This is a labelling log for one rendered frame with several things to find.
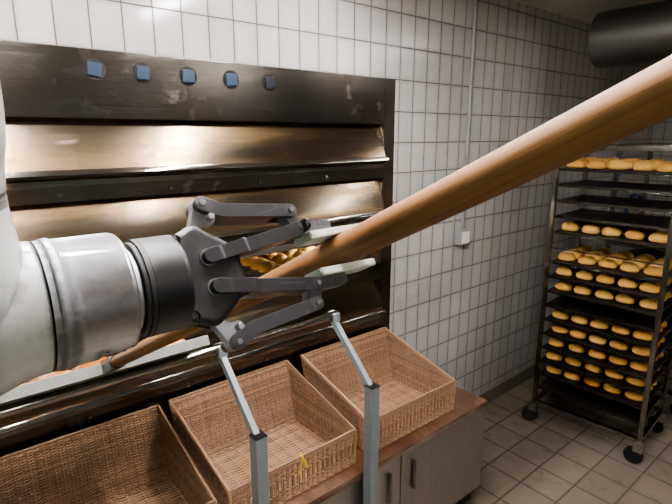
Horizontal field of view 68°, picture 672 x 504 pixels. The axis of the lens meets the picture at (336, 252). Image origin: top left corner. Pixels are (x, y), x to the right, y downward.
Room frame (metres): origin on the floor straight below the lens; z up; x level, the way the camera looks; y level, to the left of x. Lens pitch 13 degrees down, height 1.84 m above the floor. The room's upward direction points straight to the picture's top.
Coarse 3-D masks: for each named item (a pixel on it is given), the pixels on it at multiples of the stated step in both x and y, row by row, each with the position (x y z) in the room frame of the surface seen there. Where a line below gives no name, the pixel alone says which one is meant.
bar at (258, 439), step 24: (336, 312) 1.83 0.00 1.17; (264, 336) 1.61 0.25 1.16; (168, 360) 1.40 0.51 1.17; (192, 360) 1.45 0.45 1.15; (96, 384) 1.27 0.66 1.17; (0, 408) 1.13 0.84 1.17; (24, 408) 1.15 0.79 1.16; (240, 408) 1.41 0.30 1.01; (264, 456) 1.34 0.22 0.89; (264, 480) 1.34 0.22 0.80
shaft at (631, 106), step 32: (608, 96) 0.29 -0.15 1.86; (640, 96) 0.28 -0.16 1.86; (544, 128) 0.32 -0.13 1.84; (576, 128) 0.30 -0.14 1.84; (608, 128) 0.29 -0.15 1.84; (640, 128) 0.29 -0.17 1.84; (480, 160) 0.36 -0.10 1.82; (512, 160) 0.33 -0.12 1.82; (544, 160) 0.32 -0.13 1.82; (448, 192) 0.37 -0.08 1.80; (480, 192) 0.35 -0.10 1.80; (384, 224) 0.42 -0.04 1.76; (416, 224) 0.40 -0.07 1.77; (320, 256) 0.49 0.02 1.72; (352, 256) 0.46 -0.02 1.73; (128, 352) 0.99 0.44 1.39
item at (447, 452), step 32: (288, 416) 2.07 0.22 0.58; (448, 416) 2.07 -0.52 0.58; (480, 416) 2.19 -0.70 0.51; (384, 448) 1.83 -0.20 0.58; (416, 448) 1.89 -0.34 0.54; (448, 448) 2.03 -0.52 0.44; (480, 448) 2.20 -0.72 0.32; (128, 480) 1.63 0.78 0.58; (352, 480) 1.64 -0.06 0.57; (384, 480) 1.76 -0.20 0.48; (416, 480) 1.89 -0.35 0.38; (448, 480) 2.04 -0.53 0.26
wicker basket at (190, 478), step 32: (128, 416) 1.63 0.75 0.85; (160, 416) 1.68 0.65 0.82; (32, 448) 1.44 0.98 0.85; (64, 448) 1.49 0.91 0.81; (128, 448) 1.59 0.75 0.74; (160, 448) 1.65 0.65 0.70; (0, 480) 1.36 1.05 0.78; (32, 480) 1.40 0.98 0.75; (64, 480) 1.45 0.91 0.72; (96, 480) 1.51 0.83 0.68; (160, 480) 1.62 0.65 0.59; (192, 480) 1.46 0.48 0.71
